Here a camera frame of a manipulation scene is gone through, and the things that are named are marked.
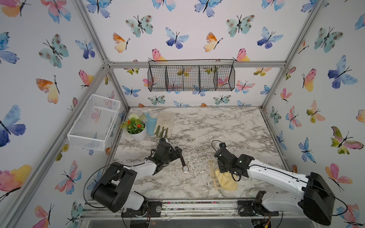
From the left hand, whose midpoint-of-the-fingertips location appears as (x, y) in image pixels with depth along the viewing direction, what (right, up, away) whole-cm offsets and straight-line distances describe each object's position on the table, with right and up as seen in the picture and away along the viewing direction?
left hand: (179, 151), depth 92 cm
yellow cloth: (+27, -14, -12) cm, 33 cm away
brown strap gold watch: (+4, -10, -5) cm, 12 cm away
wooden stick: (+21, -13, -7) cm, 25 cm away
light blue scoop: (-22, +16, +18) cm, 33 cm away
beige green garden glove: (-12, +18, +18) cm, 28 cm away
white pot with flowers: (-26, +16, -3) cm, 31 cm away
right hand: (+26, -4, -9) cm, 28 cm away
